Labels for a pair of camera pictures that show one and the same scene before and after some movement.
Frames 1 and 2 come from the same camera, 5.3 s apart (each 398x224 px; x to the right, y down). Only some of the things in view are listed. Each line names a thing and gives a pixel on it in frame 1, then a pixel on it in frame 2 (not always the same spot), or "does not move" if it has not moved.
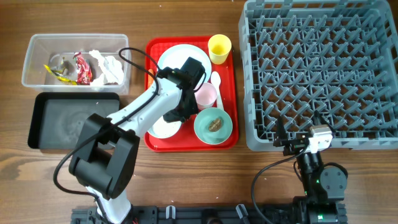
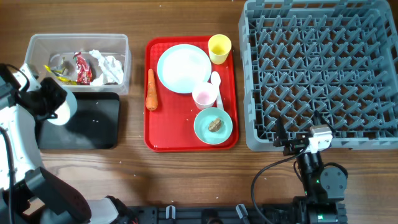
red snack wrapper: (84, 72) does not move
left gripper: (193, 111) → (55, 94)
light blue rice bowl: (161, 129) → (66, 112)
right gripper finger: (319, 120) does not move
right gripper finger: (281, 138) does not move
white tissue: (112, 71) does not move
